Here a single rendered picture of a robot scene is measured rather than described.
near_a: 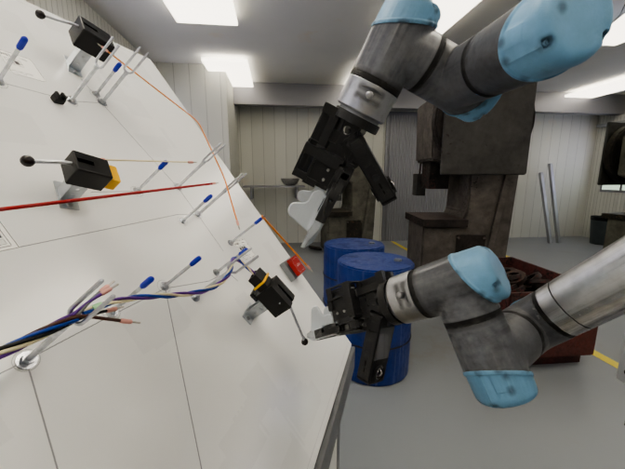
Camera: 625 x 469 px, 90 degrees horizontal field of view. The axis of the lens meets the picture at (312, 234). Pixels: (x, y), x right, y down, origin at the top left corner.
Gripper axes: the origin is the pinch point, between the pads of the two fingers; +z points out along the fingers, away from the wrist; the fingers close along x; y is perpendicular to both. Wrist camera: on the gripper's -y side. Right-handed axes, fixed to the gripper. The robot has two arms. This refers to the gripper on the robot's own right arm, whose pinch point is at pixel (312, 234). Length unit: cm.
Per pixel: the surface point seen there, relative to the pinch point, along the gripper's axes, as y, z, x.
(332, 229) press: -55, 166, -467
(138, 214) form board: 27.9, 9.7, 2.9
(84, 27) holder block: 53, -12, -10
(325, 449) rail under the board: -19.2, 31.5, 11.4
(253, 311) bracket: 3.2, 19.3, 0.8
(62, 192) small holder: 33.5, 5.8, 12.2
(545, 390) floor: -186, 73, -119
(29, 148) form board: 41.2, 3.5, 9.6
